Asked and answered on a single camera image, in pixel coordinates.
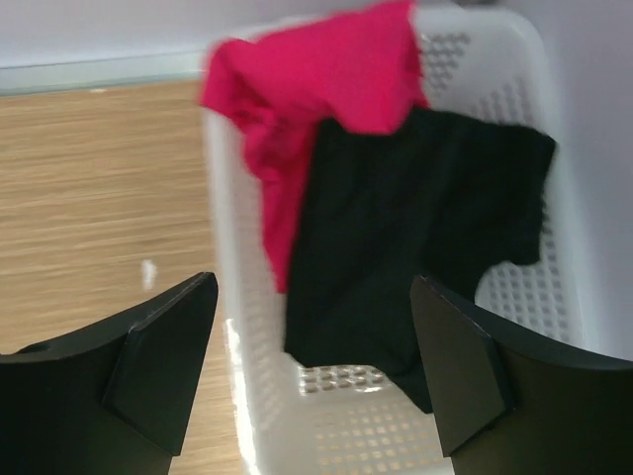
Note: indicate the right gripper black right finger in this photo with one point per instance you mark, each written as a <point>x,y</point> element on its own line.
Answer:
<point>508,400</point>

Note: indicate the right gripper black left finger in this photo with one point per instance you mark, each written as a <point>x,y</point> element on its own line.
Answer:
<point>114,397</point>

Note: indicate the black t shirt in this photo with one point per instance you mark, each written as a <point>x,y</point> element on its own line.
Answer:
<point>446,196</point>

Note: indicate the white plastic laundry basket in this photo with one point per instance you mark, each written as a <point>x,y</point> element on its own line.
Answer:
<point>486,62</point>

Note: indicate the pink t shirt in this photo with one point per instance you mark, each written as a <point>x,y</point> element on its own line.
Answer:
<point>361,68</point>

